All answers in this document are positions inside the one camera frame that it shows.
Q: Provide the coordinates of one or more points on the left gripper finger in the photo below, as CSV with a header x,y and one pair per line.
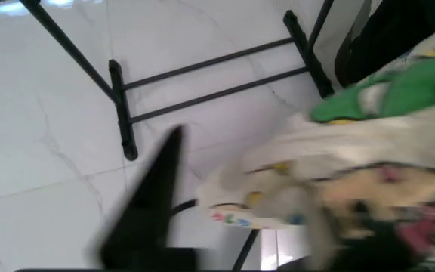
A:
x,y
149,219

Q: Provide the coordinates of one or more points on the cream printed garment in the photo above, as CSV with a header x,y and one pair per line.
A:
x,y
353,143

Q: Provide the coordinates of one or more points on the black garment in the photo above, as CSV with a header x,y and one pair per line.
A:
x,y
387,34

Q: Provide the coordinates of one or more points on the black clothes rack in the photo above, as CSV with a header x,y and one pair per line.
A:
x,y
217,60

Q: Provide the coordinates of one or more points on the green garment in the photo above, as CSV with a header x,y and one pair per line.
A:
x,y
410,90

